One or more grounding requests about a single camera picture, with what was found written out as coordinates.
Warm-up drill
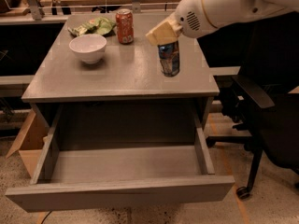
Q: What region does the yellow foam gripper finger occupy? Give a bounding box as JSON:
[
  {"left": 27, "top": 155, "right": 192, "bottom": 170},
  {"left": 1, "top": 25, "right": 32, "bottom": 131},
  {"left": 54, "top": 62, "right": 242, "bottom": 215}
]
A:
[{"left": 146, "top": 15, "right": 182, "bottom": 46}]

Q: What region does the orange soda can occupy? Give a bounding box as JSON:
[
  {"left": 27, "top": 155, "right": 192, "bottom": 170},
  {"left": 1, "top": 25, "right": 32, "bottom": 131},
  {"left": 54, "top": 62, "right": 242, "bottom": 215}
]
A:
[{"left": 116, "top": 8, "right": 134, "bottom": 44}]

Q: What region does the grey open top drawer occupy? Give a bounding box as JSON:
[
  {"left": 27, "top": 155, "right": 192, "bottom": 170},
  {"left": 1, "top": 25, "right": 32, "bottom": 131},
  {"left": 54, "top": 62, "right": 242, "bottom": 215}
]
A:
[{"left": 6, "top": 103, "right": 234, "bottom": 212}]

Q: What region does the blue silver redbull can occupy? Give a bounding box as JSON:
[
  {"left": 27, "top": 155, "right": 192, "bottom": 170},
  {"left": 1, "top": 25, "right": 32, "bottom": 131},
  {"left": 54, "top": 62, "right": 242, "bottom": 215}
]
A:
[{"left": 158, "top": 41, "right": 179, "bottom": 77}]

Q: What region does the brown cardboard box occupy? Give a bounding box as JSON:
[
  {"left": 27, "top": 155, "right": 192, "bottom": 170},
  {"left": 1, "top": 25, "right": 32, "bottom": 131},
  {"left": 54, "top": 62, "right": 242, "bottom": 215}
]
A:
[{"left": 6, "top": 110, "right": 48, "bottom": 176}]

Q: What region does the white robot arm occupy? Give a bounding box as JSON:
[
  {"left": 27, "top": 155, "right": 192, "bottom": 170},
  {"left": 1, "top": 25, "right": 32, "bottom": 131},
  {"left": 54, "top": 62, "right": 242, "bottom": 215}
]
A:
[{"left": 146, "top": 0, "right": 299, "bottom": 46}]

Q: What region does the grey cabinet counter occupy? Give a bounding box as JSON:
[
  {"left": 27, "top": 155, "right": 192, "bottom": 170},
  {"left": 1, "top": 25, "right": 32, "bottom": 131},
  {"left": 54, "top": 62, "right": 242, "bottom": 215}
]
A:
[{"left": 22, "top": 12, "right": 219, "bottom": 124}]

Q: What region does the black office chair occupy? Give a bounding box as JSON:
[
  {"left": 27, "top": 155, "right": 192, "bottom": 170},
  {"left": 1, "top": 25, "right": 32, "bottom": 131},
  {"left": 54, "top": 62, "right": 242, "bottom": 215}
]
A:
[{"left": 206, "top": 12, "right": 299, "bottom": 199}]

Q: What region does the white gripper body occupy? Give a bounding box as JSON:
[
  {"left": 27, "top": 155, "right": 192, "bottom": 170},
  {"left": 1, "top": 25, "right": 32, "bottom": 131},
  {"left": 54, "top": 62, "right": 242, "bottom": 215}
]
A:
[{"left": 175, "top": 0, "right": 218, "bottom": 38}]

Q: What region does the black floor cable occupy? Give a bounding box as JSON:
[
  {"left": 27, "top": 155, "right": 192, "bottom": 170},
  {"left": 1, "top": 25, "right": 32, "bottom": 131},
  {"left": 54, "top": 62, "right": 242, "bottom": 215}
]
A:
[{"left": 40, "top": 210, "right": 54, "bottom": 224}]

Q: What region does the wooden background desk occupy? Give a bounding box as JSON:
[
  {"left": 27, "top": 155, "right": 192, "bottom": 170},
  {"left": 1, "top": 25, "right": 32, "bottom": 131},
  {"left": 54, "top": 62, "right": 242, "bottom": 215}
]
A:
[{"left": 0, "top": 0, "right": 180, "bottom": 25}]

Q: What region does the white ceramic bowl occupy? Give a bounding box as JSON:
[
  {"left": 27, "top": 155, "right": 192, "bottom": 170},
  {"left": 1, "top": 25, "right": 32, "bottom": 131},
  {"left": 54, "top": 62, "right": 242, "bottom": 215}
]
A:
[{"left": 69, "top": 34, "right": 107, "bottom": 64}]

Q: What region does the green chip bag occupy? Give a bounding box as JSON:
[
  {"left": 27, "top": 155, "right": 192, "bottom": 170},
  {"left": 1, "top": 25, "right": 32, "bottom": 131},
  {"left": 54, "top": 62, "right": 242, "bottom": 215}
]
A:
[{"left": 68, "top": 17, "right": 116, "bottom": 37}]

